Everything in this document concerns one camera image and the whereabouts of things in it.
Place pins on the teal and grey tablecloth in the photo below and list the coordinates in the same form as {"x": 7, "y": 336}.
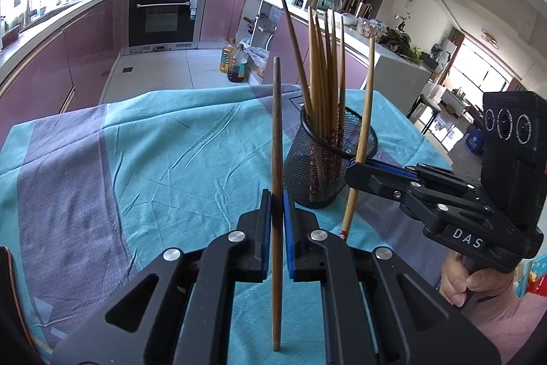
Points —
{"x": 171, "y": 159}

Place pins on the blue bag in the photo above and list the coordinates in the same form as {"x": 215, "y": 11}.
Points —
{"x": 474, "y": 142}

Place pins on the black mesh utensil holder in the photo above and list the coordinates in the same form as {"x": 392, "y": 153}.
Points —
{"x": 316, "y": 177}

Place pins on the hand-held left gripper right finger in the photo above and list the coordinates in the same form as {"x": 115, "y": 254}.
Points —
{"x": 288, "y": 228}

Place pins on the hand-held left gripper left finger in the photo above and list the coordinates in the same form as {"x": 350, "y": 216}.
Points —
{"x": 267, "y": 228}

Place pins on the dark brown wooden chopstick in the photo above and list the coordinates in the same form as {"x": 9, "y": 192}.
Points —
{"x": 295, "y": 48}
{"x": 277, "y": 125}

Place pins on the purple kitchen cabinets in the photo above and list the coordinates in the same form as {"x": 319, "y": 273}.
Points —
{"x": 85, "y": 44}

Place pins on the person's right hand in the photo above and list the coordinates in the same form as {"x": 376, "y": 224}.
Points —
{"x": 453, "y": 279}

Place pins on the green potted plant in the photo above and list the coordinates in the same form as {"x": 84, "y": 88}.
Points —
{"x": 399, "y": 44}

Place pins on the black built-in oven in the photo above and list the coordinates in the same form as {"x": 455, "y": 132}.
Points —
{"x": 164, "y": 18}

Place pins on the dark oil bottle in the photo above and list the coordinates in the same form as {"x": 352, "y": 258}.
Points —
{"x": 238, "y": 65}

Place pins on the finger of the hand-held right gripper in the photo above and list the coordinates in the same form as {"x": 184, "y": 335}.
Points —
{"x": 393, "y": 169}
{"x": 363, "y": 179}

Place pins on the clear plastic bag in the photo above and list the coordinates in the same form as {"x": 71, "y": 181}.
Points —
{"x": 257, "y": 61}

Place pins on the person's right forearm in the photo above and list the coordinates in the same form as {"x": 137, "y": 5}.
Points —
{"x": 504, "y": 318}

